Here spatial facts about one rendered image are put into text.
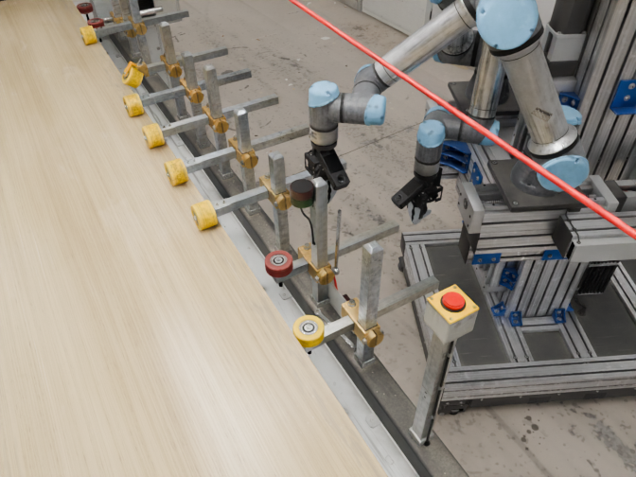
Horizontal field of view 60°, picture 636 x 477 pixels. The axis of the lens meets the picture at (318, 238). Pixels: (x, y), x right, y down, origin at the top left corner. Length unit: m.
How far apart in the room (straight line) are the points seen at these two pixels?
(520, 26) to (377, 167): 2.28
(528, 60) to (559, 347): 1.37
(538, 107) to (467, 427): 1.37
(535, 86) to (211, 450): 1.05
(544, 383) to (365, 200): 1.47
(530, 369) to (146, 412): 1.46
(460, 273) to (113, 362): 1.61
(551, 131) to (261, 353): 0.86
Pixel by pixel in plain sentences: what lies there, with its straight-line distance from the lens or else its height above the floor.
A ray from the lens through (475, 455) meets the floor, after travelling 2.30.
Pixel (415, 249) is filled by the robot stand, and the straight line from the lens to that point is 2.58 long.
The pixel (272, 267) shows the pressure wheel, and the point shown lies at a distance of 1.54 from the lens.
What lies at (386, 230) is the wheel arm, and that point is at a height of 0.86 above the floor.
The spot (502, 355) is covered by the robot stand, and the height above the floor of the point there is 0.21.
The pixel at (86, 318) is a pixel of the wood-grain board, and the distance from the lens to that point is 1.55.
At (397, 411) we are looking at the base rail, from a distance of 1.52.
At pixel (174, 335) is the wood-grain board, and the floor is 0.90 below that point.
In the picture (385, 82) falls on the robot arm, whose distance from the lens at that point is 1.48.
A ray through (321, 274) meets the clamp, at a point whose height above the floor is 0.86.
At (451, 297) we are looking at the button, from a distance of 1.06.
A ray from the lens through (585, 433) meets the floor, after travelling 2.48.
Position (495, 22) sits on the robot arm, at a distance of 1.25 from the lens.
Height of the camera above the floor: 2.02
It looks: 44 degrees down
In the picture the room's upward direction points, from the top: 1 degrees counter-clockwise
